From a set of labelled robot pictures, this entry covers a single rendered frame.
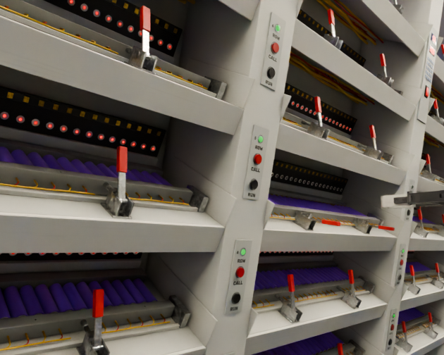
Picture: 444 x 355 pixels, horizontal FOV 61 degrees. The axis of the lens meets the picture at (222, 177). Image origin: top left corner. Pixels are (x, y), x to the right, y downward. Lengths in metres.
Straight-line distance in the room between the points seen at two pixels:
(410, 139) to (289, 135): 0.58
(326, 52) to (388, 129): 0.49
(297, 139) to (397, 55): 0.66
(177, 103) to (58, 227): 0.23
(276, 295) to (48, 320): 0.48
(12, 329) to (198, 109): 0.37
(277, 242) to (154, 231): 0.28
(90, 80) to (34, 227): 0.18
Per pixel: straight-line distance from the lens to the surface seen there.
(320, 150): 0.81
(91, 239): 0.49
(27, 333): 0.57
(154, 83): 0.52
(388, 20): 1.11
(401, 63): 1.31
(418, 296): 1.47
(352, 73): 0.93
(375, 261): 1.24
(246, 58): 0.65
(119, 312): 0.61
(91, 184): 0.54
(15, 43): 0.45
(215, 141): 0.65
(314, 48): 0.80
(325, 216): 0.94
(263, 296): 0.84
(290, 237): 0.75
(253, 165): 0.63
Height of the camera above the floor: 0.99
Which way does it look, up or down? 2 degrees up
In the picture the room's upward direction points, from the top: 9 degrees clockwise
